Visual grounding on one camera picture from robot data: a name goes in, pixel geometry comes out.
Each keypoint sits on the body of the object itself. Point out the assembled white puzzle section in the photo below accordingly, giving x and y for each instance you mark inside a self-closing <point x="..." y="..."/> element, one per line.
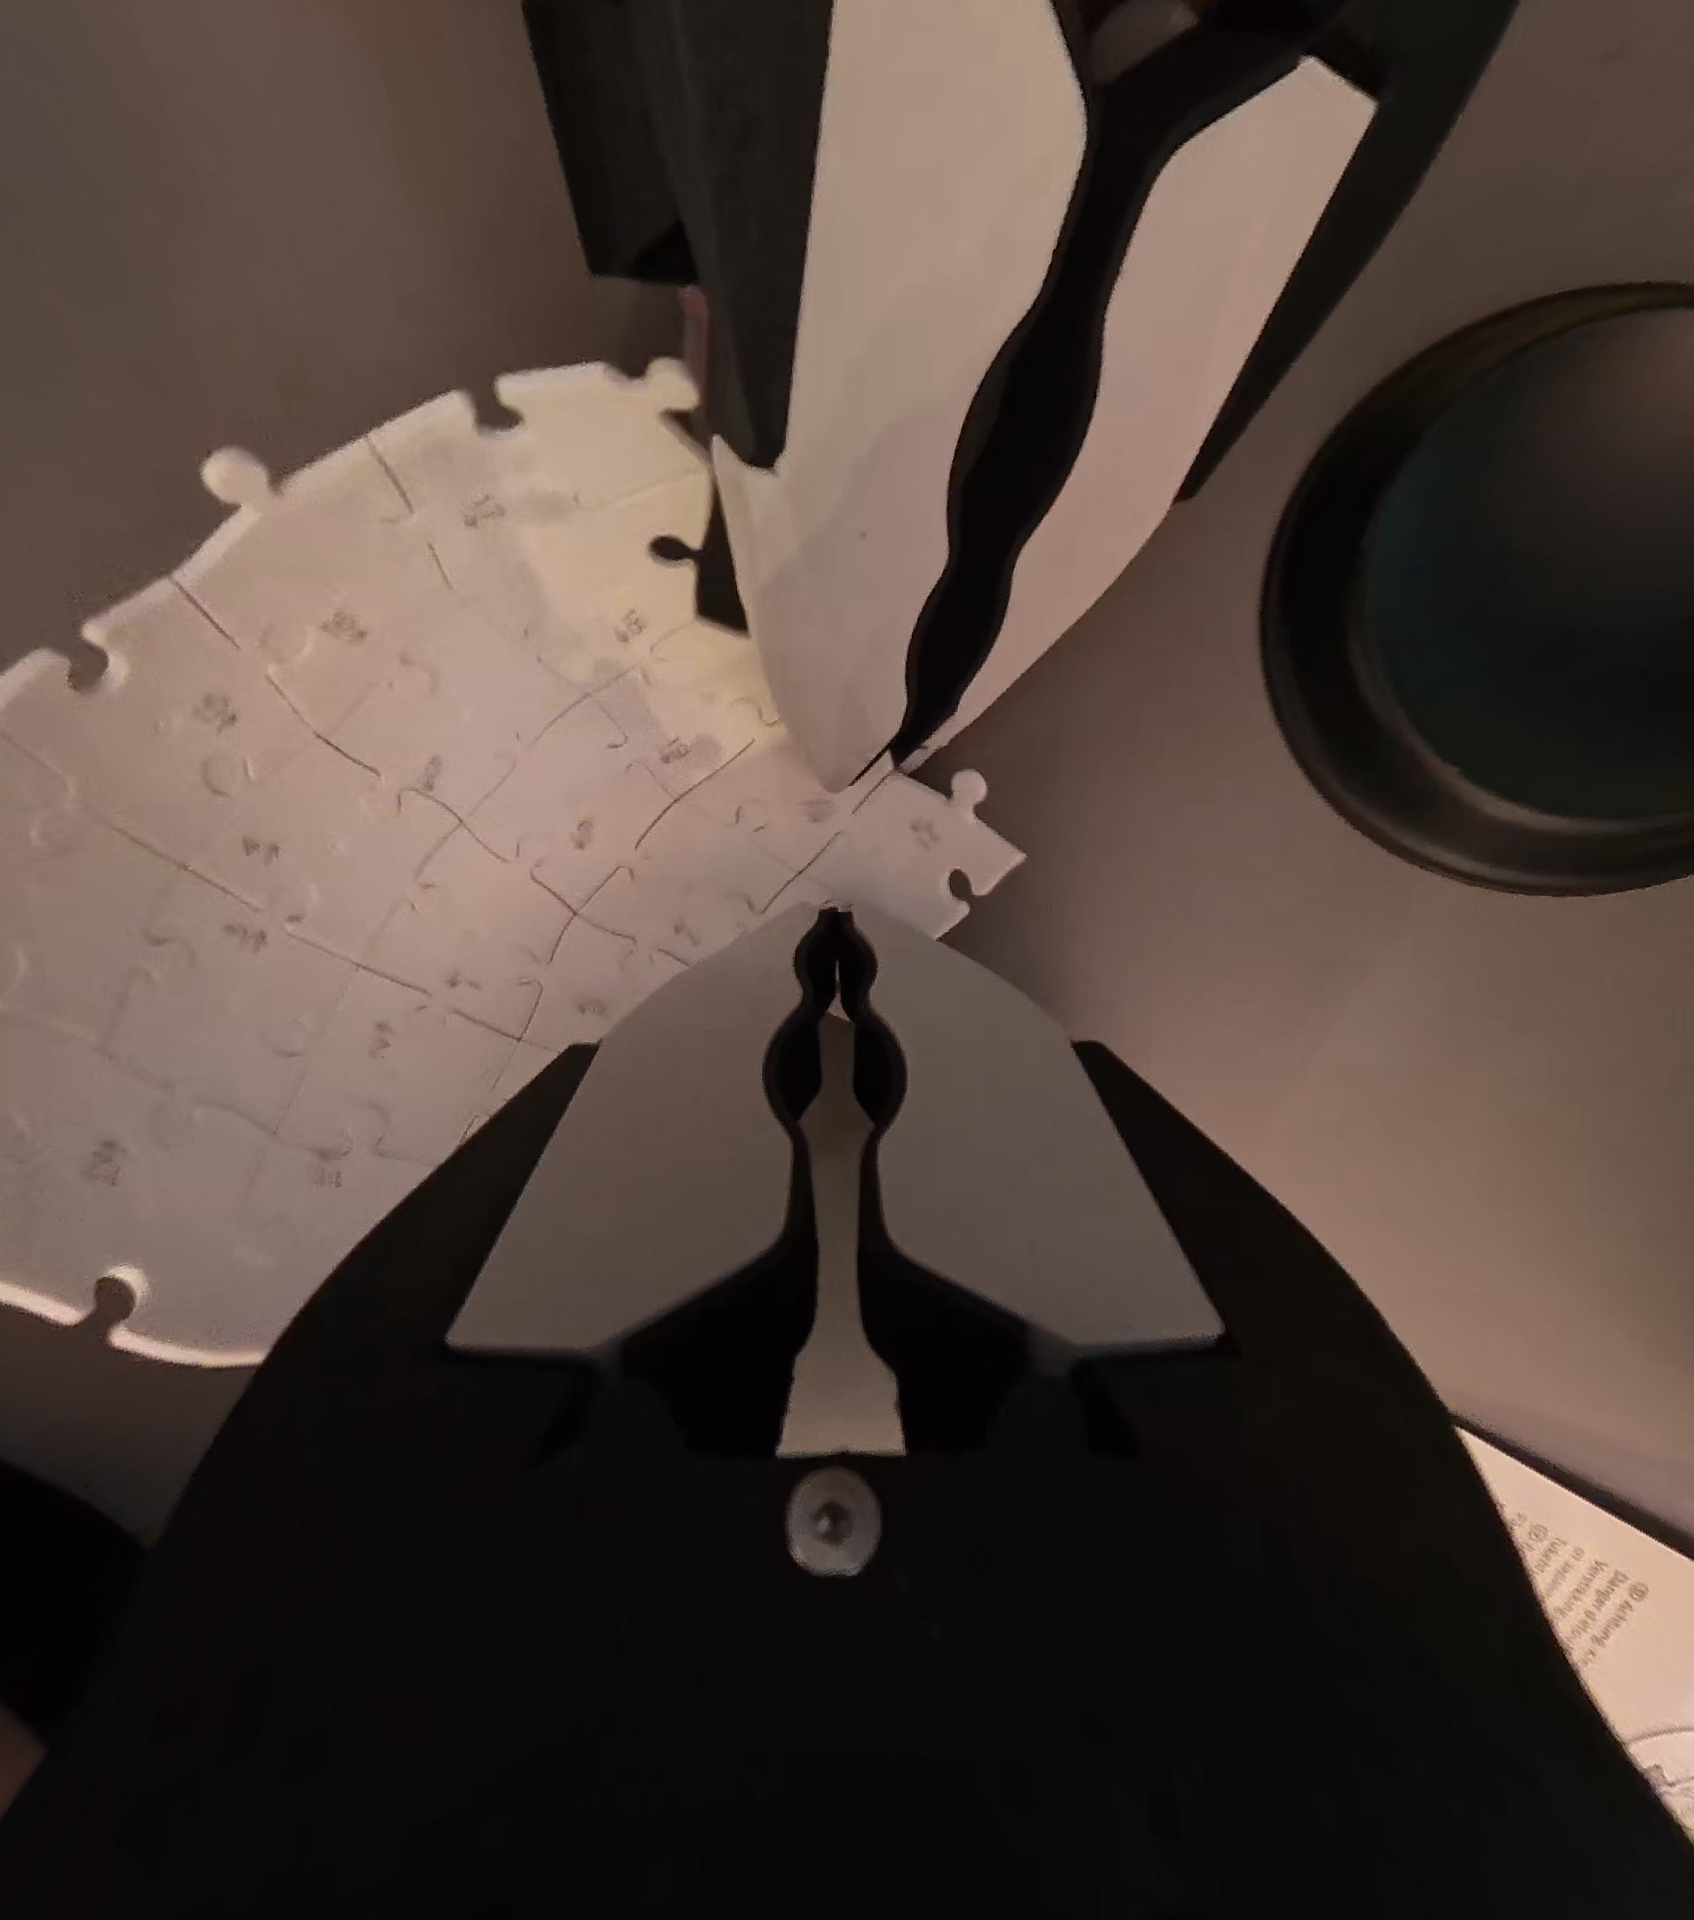
<point x="278" y="872"/>

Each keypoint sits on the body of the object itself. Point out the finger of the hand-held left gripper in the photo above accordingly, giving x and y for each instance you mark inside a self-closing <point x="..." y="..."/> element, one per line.
<point x="1206" y="331"/>
<point x="891" y="272"/>

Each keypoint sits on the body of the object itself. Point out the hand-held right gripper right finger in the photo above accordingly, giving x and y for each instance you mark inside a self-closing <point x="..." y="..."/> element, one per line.
<point x="1041" y="1203"/>

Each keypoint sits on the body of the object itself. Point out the white instruction leaflet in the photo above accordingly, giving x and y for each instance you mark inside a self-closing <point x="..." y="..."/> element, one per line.
<point x="1686" y="1711"/>

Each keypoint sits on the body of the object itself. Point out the black round ball stand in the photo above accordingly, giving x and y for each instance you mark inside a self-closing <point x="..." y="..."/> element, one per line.
<point x="1568" y="602"/>

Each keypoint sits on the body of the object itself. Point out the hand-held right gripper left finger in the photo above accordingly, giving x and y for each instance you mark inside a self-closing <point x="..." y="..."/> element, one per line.
<point x="637" y="1203"/>

